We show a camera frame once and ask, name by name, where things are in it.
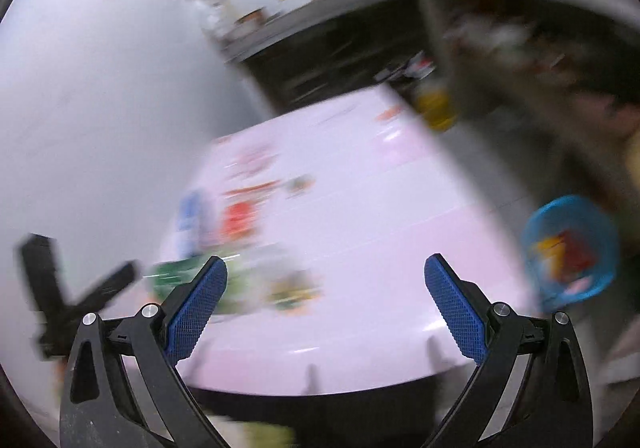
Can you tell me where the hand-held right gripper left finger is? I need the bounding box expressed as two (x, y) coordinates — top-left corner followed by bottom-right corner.
(59, 255), (229, 448)

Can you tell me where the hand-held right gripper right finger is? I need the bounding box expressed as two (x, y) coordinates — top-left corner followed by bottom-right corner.
(423, 252), (594, 448)

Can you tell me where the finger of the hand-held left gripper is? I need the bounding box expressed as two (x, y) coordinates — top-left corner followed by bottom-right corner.
(19, 233), (66, 315)
(66, 262), (139, 315)

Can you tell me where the green plastic bottle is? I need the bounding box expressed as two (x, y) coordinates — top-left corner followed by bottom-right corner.
(147, 248), (323, 316)

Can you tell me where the blue white carton box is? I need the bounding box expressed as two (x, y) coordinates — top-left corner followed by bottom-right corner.
(175, 188), (221, 254)

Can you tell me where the blue plastic basket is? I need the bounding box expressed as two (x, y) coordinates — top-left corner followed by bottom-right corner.
(520, 195), (620, 311)

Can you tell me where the red packet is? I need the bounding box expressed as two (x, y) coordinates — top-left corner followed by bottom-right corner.
(220, 201), (261, 241)

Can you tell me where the green white fuzzy clothing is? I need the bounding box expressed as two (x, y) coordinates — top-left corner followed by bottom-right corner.
(210, 420), (296, 448)

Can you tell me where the yellow cooking oil bottle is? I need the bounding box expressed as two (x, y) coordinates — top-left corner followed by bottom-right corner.
(415, 78), (458, 131)

